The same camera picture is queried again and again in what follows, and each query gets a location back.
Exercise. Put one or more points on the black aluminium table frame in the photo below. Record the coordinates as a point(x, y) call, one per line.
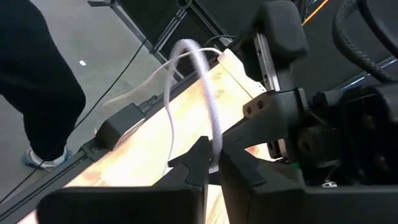
point(46, 183)

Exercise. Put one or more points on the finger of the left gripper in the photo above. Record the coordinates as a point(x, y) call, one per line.
point(286, 31)
point(273, 118)

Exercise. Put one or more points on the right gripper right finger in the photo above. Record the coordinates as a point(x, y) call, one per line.
point(280, 205)

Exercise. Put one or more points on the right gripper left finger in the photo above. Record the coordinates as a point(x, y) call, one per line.
point(124, 205)

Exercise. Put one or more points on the black table-level camera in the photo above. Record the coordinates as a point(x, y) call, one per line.
point(118, 124)

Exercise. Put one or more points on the person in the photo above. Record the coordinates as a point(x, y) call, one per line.
point(31, 62)

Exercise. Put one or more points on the person's shoe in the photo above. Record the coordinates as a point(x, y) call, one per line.
point(43, 163)

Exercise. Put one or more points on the black curtain partition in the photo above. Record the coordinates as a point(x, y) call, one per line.
point(161, 18)

